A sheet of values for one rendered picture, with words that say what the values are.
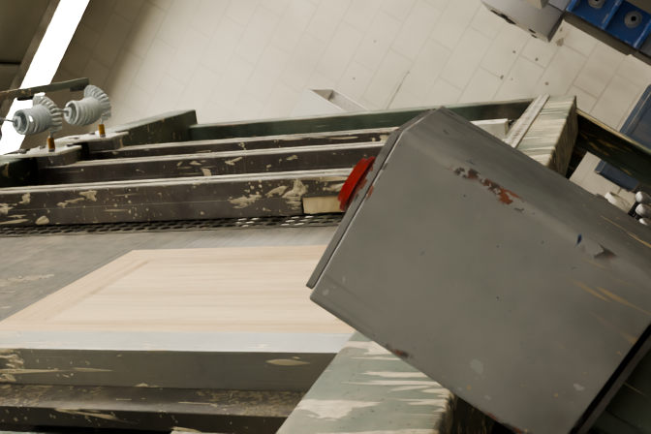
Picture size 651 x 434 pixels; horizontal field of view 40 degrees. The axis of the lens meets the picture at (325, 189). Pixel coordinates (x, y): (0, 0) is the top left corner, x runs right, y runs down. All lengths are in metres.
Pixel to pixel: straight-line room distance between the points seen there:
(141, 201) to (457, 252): 1.26
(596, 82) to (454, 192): 5.73
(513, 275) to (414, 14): 5.83
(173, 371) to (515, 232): 0.49
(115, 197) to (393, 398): 1.13
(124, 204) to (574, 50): 4.78
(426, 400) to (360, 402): 0.05
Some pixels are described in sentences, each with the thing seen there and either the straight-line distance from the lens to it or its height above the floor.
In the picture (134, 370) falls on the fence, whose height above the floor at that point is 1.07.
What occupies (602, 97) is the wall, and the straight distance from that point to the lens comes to 6.21.
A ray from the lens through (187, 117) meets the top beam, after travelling 2.94.
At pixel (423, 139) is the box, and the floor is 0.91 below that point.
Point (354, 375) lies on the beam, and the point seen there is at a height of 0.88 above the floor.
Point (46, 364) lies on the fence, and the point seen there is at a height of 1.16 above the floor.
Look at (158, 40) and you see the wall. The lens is 6.86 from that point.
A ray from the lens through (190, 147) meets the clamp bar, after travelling 2.25.
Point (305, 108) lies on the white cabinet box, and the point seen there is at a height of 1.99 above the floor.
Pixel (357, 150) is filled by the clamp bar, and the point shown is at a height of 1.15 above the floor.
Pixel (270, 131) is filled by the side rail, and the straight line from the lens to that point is 2.82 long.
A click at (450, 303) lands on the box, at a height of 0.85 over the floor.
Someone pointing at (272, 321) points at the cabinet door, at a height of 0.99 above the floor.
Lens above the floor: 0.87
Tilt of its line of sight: 9 degrees up
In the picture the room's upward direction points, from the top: 58 degrees counter-clockwise
